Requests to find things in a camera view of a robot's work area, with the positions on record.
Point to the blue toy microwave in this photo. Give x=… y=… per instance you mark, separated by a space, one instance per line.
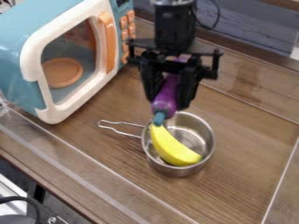
x=44 y=29

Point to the orange microwave turntable plate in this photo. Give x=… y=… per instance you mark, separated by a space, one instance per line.
x=61 y=72

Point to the purple toy eggplant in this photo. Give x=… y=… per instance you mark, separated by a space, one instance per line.
x=164 y=105

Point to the yellow toy banana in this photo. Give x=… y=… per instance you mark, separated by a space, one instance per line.
x=172 y=151

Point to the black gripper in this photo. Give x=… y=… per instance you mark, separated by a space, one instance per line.
x=197 y=61

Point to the silver pot with wire handle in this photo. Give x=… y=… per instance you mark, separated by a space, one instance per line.
x=191 y=130

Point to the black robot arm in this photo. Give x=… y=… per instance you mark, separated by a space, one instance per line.
x=173 y=25

